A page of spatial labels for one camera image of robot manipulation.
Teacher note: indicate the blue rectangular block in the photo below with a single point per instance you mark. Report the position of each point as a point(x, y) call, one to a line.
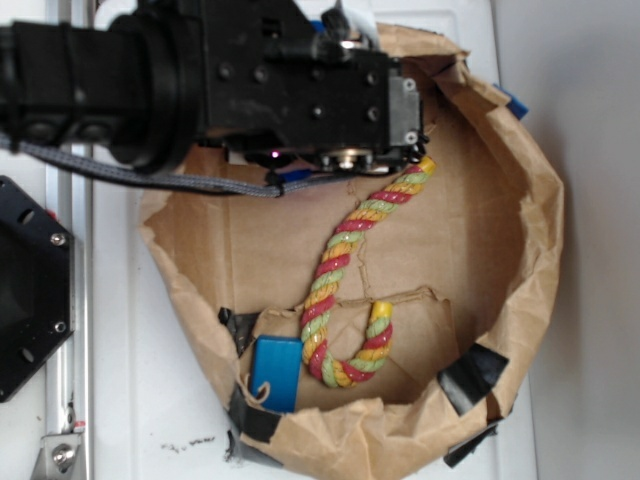
point(275, 372)

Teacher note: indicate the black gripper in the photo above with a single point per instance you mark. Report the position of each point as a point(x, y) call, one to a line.
point(279, 85)

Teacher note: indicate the multicolour twisted rope toy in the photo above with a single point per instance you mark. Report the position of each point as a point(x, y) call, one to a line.
point(373, 353)

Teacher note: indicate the brown paper bag bin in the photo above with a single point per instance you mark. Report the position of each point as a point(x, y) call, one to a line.
point(471, 266)

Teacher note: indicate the metal corner bracket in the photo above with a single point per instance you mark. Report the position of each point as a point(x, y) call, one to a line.
point(61, 457)

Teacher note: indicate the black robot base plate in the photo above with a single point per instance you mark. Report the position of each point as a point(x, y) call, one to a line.
point(36, 260)

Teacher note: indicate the aluminium extrusion rail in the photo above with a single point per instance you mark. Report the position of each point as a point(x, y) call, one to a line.
point(68, 386)

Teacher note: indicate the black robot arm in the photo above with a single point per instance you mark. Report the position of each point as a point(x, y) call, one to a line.
point(137, 87)

